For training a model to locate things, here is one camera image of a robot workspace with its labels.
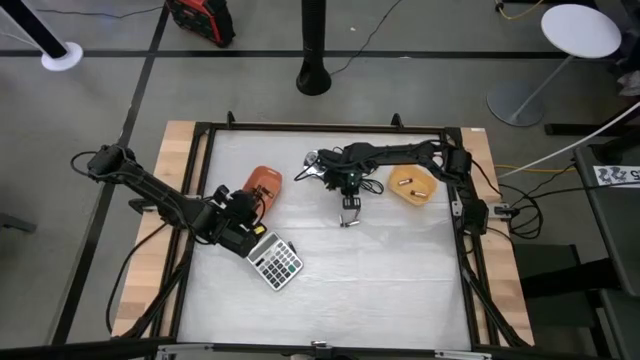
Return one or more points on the small cylindrical battery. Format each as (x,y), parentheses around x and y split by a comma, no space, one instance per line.
(353,223)
(342,220)
(419,193)
(404,182)
(267,191)
(292,247)

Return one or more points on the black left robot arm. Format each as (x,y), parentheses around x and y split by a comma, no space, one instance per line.
(150,187)

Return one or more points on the white plastic table sheet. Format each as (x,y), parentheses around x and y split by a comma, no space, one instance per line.
(375,300)

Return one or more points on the grey desk calculator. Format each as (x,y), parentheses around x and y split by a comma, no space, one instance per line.
(277,265)

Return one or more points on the white round side table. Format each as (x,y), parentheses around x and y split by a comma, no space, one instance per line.
(580,30)

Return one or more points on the black desk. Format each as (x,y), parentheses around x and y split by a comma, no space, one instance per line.
(620,250)

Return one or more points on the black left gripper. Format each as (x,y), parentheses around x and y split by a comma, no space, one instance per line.
(240,235)

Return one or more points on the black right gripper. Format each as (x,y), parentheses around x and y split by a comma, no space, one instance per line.
(350,180)

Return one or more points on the silver power connector box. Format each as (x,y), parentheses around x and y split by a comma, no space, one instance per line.
(501,210)

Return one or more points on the orange plastic bin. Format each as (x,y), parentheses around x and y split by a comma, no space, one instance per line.
(265,177)

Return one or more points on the black pole stand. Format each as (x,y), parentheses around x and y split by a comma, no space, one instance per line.
(313,75)

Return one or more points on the yellow plastic bin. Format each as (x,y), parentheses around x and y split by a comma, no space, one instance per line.
(422,181)

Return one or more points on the white printed paper sign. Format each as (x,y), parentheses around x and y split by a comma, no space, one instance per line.
(615,175)

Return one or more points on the red black bag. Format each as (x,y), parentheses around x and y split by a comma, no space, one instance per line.
(200,20)

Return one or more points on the black post white base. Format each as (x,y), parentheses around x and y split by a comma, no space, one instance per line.
(62,57)

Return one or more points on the black metal table frame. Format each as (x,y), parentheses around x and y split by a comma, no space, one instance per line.
(280,127)

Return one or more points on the small camera on frame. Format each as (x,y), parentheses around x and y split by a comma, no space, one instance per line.
(320,346)

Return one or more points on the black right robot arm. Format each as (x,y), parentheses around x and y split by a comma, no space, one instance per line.
(400,150)

